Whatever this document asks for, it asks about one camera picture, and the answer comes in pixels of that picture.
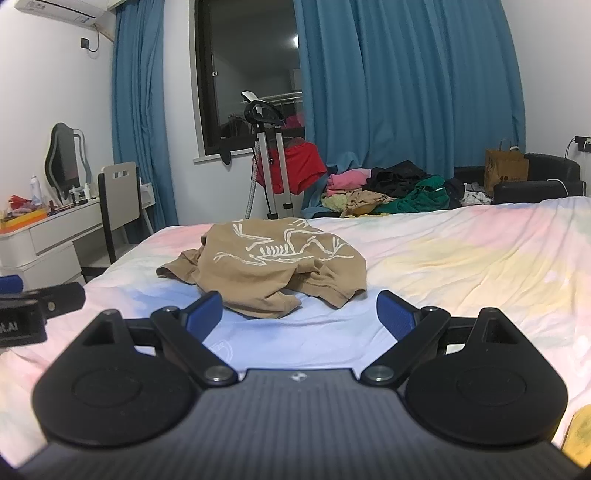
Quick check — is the white dresser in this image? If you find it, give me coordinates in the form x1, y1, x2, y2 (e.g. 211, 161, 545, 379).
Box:
0, 196, 153, 282

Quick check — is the black sofa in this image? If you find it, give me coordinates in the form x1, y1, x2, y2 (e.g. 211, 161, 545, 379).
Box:
455, 153, 586, 205

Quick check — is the orange box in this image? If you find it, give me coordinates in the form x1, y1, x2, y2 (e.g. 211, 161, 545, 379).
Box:
0, 210, 49, 232

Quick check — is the dark navy garment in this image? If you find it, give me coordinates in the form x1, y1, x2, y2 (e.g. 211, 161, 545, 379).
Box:
443, 178, 467, 208

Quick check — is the white patterned cloth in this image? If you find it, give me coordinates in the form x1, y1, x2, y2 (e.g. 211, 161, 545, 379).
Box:
462, 182, 492, 206

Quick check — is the pink garment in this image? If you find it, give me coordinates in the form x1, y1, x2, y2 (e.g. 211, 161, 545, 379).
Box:
325, 168, 372, 195

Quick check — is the narrow blue curtain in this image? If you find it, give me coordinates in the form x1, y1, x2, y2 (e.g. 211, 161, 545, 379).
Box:
111, 0, 178, 243

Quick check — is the black garment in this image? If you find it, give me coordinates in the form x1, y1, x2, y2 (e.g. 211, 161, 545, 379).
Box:
367, 160, 432, 197

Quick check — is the tan crumpled garment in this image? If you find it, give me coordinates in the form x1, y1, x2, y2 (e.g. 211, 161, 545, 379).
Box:
344, 190, 398, 215

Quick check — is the blue garment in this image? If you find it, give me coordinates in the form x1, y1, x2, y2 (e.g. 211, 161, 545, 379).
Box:
302, 205, 345, 219

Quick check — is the wavy vanity mirror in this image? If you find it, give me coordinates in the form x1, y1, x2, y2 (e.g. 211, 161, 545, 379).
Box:
44, 122, 90, 197

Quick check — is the bed with pastel sheet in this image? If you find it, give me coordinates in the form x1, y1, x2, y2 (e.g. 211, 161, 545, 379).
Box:
0, 196, 591, 467

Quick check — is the yellow-green garment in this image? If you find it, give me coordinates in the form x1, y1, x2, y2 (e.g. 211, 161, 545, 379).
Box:
321, 194, 352, 213

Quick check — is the white cable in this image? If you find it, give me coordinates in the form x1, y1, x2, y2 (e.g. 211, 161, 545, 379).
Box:
547, 138, 591, 195

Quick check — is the wide blue curtain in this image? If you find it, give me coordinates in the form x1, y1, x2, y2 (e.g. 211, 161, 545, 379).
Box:
293, 0, 527, 174

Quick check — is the dark window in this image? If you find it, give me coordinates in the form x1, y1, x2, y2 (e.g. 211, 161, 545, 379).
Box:
194, 0, 305, 160

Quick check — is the red garment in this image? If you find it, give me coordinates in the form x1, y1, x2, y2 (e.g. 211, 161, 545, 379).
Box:
256, 142, 328, 195

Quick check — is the yellow cloth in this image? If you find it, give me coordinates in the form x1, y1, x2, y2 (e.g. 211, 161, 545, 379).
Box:
560, 406, 591, 462

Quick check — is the black and beige chair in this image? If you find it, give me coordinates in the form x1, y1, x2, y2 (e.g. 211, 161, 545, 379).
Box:
81, 161, 144, 282

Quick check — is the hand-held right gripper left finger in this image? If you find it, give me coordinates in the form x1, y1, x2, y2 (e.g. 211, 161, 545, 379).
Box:
78, 291, 238, 387

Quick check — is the white air conditioner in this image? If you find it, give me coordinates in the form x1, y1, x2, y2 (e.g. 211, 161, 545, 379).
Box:
13, 0, 114, 24

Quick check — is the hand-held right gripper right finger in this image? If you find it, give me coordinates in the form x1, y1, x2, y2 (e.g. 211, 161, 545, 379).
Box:
360, 290, 522, 387

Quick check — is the green garment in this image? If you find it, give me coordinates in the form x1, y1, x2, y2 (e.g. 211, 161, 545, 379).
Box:
374, 175, 451, 215

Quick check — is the cardboard box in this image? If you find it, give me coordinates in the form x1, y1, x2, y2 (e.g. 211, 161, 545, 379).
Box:
484, 138, 530, 185

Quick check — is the garment steamer stand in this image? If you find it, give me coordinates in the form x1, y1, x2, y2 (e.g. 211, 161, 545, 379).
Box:
222, 91, 305, 221

